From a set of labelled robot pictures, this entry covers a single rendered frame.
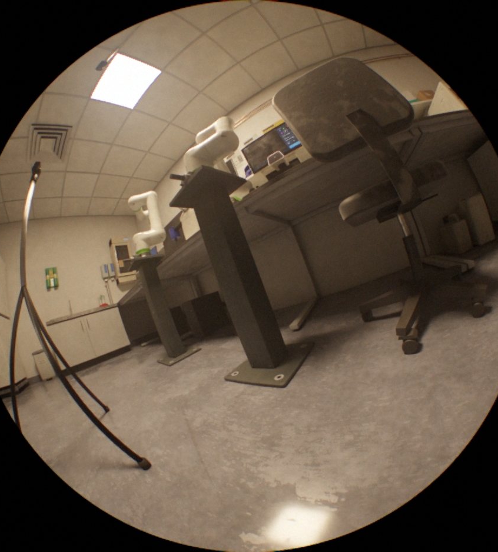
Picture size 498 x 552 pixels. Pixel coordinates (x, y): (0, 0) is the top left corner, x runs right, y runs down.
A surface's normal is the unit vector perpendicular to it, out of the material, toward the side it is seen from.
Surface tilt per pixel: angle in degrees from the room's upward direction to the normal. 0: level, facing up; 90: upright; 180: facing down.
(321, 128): 90
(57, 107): 180
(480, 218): 90
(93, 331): 90
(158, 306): 90
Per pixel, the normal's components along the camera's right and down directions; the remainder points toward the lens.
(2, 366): 0.78, -0.32
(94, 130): 0.35, 0.94
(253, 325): -0.60, 0.18
